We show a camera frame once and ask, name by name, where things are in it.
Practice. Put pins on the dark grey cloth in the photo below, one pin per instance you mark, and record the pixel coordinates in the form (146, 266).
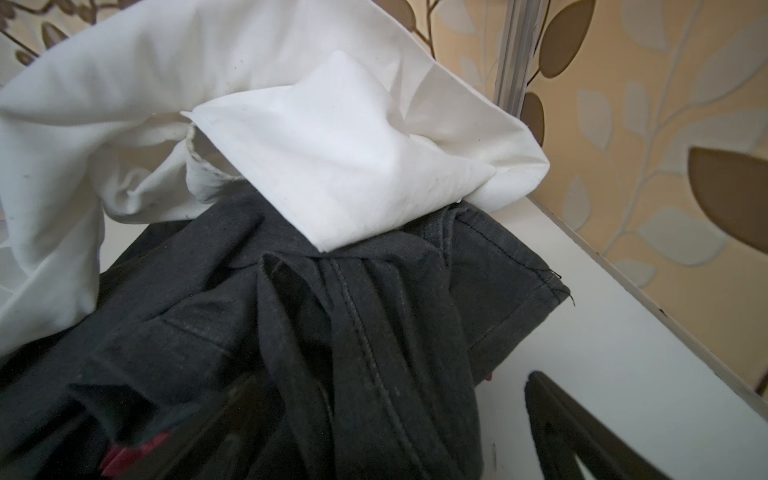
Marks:
(366, 359)

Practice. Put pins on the maroon cloth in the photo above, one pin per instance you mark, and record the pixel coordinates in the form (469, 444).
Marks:
(119, 458)

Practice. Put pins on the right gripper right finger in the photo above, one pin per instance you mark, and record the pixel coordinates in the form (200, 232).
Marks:
(568, 438)

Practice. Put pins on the white cloth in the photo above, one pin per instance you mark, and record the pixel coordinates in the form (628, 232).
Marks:
(330, 109)

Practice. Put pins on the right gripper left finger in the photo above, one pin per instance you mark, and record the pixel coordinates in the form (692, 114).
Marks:
(219, 442)

